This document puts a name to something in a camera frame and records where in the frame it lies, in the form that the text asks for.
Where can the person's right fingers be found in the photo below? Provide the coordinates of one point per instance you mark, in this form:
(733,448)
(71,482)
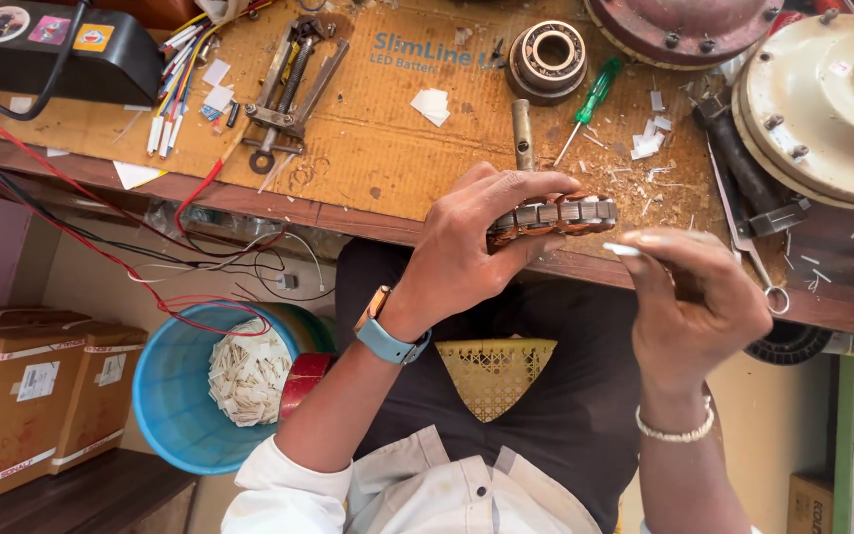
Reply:
(664,256)

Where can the person's black trousers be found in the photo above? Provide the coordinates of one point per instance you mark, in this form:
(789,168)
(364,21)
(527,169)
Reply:
(568,437)

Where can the yellow plastic basket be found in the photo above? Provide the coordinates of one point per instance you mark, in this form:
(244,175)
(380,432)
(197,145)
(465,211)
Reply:
(494,374)

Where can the red tape roll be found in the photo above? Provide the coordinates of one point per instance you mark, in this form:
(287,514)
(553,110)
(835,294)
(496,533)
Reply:
(301,382)

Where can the small printed cardboard box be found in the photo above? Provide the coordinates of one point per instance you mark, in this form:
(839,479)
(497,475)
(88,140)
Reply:
(810,504)

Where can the short metal tube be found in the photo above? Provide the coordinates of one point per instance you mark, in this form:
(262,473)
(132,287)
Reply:
(522,133)

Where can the cream fan motor housing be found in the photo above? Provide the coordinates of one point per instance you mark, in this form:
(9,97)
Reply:
(820,111)

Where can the reddish fan motor cover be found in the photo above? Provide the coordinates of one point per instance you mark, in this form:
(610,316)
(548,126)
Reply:
(683,26)

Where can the small stack white paper squares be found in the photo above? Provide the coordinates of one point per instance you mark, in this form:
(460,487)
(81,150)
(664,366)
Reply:
(431,106)

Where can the large brown cardboard box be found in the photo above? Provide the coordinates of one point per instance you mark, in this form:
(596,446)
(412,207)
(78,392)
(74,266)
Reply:
(8,415)

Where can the brown cardboard mat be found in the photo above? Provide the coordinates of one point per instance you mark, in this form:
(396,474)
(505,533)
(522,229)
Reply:
(368,141)

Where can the narrow brown cardboard box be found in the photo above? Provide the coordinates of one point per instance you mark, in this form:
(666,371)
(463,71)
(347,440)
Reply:
(101,393)

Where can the white plug adapter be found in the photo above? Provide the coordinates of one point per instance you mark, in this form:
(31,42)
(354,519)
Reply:
(287,282)

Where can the blue plastic bucket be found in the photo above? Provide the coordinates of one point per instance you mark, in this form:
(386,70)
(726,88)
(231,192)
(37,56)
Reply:
(167,400)

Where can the person's left hand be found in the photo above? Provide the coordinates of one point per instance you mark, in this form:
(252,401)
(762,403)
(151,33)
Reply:
(449,252)

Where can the white paper strip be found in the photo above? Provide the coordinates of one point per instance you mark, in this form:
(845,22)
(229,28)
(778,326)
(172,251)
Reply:
(620,249)

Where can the person's right hand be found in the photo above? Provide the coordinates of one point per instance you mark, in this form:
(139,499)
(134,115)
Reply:
(701,311)

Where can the person's white shirt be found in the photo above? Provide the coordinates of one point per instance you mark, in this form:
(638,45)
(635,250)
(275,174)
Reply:
(397,489)

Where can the black ribbed round part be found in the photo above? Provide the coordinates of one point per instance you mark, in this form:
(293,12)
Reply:
(786,342)

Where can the scattered white paper scraps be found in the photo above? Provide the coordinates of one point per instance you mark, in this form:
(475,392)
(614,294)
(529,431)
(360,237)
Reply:
(649,137)

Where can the metal bearing puller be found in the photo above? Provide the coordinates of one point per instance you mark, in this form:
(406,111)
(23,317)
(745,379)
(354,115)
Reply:
(290,89)

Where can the black box with stickers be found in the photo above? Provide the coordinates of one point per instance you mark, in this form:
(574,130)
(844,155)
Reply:
(34,56)

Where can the round metal bearing hub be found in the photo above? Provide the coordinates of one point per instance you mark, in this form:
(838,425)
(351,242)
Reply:
(547,59)

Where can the copper wound motor stator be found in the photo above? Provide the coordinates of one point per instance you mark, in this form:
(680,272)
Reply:
(557,213)

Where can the heap of white paper pieces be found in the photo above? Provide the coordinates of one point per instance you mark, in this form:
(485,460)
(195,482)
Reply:
(249,374)

